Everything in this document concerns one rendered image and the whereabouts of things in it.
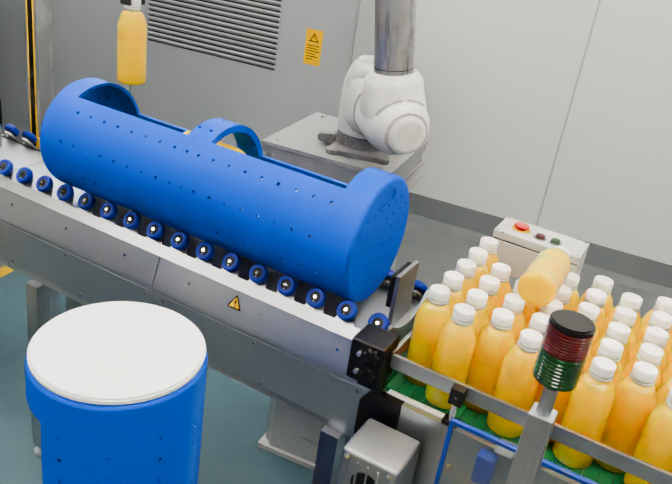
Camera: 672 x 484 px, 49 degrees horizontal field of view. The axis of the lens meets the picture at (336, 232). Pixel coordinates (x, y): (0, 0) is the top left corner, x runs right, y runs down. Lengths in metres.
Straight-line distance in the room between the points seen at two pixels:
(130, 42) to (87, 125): 0.23
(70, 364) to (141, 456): 0.18
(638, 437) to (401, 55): 1.00
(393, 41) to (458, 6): 2.41
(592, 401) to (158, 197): 1.00
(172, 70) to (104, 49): 0.38
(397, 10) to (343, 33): 1.27
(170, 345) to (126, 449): 0.18
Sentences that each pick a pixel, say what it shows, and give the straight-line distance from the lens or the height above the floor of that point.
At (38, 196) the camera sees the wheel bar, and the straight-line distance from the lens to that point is 2.05.
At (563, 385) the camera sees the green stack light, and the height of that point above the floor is 1.17.
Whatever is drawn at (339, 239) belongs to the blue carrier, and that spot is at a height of 1.13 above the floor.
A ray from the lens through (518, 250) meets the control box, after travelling 1.72.
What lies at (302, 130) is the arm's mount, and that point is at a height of 1.08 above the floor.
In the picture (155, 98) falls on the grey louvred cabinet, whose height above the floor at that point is 0.75.
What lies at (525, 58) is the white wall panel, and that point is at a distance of 4.18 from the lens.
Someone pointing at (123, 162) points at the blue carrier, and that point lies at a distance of 1.74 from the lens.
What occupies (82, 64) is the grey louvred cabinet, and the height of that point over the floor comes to 0.82.
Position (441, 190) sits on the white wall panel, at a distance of 4.44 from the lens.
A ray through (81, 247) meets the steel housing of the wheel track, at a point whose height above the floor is 0.85.
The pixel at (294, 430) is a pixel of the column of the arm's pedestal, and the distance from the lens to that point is 2.51.
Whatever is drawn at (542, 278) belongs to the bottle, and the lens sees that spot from 1.39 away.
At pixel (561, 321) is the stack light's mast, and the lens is 1.06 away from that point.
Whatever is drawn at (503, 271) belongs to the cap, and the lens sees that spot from 1.52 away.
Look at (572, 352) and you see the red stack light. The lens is 1.06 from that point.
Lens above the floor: 1.75
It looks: 25 degrees down
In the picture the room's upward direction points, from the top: 9 degrees clockwise
